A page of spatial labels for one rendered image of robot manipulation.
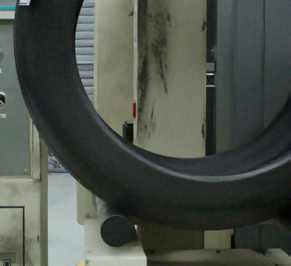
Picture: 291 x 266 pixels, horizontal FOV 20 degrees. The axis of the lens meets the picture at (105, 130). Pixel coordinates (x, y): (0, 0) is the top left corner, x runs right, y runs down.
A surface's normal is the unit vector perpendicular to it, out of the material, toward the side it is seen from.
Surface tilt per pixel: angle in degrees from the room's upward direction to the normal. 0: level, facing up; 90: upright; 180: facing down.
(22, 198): 90
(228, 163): 80
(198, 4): 90
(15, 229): 90
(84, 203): 90
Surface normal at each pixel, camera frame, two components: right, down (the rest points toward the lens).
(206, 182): 0.02, 0.24
